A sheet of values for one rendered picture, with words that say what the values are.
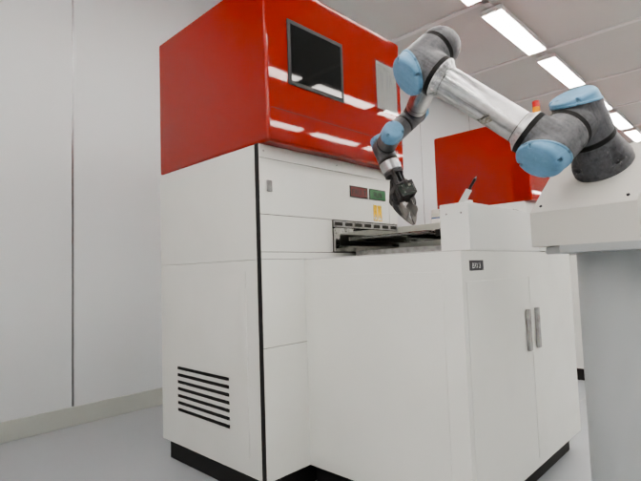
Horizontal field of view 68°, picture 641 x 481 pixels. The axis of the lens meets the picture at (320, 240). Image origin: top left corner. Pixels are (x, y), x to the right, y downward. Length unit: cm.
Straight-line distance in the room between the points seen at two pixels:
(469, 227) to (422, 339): 35
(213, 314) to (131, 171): 144
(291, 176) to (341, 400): 81
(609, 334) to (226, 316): 120
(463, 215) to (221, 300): 92
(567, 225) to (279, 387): 103
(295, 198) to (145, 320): 158
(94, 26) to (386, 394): 261
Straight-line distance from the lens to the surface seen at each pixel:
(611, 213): 135
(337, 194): 191
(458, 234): 144
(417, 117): 177
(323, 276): 167
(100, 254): 294
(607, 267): 142
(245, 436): 179
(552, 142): 128
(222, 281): 179
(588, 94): 138
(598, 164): 144
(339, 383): 168
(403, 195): 173
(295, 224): 173
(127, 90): 320
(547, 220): 142
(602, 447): 151
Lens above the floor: 78
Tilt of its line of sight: 4 degrees up
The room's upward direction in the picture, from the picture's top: 2 degrees counter-clockwise
